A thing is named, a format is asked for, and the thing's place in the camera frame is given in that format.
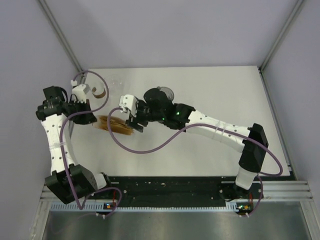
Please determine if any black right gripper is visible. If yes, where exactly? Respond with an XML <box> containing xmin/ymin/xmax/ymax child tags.
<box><xmin>126</xmin><ymin>101</ymin><xmax>165</xmax><ymax>133</ymax></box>

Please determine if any glass carafe with cork band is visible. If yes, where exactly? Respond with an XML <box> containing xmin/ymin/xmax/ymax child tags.
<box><xmin>91</xmin><ymin>81</ymin><xmax>110</xmax><ymax>106</ymax></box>

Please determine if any smoky transparent plastic coffee dripper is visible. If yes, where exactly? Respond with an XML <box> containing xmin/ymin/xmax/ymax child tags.
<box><xmin>157</xmin><ymin>86</ymin><xmax>175</xmax><ymax>102</ymax></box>

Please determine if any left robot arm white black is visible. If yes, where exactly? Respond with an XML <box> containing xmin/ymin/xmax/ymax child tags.
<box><xmin>35</xmin><ymin>84</ymin><xmax>114</xmax><ymax>204</ymax></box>

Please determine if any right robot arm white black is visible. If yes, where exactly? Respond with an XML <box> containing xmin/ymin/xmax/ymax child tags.
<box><xmin>119</xmin><ymin>87</ymin><xmax>269</xmax><ymax>200</ymax></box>

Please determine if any clear glass dripper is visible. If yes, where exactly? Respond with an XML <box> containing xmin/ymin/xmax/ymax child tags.
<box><xmin>105</xmin><ymin>74</ymin><xmax>124</xmax><ymax>96</ymax></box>

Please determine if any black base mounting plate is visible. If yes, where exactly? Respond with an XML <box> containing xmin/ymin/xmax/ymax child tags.
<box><xmin>84</xmin><ymin>176</ymin><xmax>265</xmax><ymax>208</ymax></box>

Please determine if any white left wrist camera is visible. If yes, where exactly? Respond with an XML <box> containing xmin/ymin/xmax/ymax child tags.
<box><xmin>70</xmin><ymin>80</ymin><xmax>91</xmax><ymax>104</ymax></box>

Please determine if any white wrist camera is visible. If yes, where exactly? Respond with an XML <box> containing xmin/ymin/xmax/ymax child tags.
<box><xmin>118</xmin><ymin>94</ymin><xmax>138</xmax><ymax>117</ymax></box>
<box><xmin>70</xmin><ymin>80</ymin><xmax>91</xmax><ymax>104</ymax></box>

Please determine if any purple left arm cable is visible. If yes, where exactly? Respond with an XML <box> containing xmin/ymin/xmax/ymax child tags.
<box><xmin>59</xmin><ymin>70</ymin><xmax>123</xmax><ymax>218</ymax></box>

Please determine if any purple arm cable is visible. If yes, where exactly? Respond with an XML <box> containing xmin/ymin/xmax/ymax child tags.
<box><xmin>106</xmin><ymin>107</ymin><xmax>284</xmax><ymax>217</ymax></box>
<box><xmin>59</xmin><ymin>70</ymin><xmax>123</xmax><ymax>218</ymax></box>

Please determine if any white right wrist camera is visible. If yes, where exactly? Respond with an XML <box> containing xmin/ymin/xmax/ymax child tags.
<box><xmin>118</xmin><ymin>94</ymin><xmax>138</xmax><ymax>117</ymax></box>

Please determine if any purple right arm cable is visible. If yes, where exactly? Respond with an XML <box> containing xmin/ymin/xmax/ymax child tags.
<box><xmin>106</xmin><ymin>107</ymin><xmax>284</xmax><ymax>217</ymax></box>

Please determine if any aluminium frame post left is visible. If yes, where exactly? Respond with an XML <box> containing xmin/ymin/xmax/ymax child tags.
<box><xmin>36</xmin><ymin>0</ymin><xmax>83</xmax><ymax>72</ymax></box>

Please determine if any aluminium frame post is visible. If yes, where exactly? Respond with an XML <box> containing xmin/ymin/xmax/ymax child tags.
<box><xmin>258</xmin><ymin>0</ymin><xmax>308</xmax><ymax>75</ymax></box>
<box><xmin>36</xmin><ymin>0</ymin><xmax>83</xmax><ymax>72</ymax></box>

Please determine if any grey slotted cable duct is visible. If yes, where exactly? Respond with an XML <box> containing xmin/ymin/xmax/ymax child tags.
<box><xmin>50</xmin><ymin>202</ymin><xmax>249</xmax><ymax>213</ymax></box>

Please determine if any aluminium frame rail front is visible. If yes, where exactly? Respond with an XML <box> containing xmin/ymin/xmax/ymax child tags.
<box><xmin>39</xmin><ymin>180</ymin><xmax>315</xmax><ymax>202</ymax></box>

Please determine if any aluminium frame post right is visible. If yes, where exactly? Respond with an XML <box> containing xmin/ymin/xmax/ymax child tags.
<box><xmin>258</xmin><ymin>0</ymin><xmax>308</xmax><ymax>75</ymax></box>

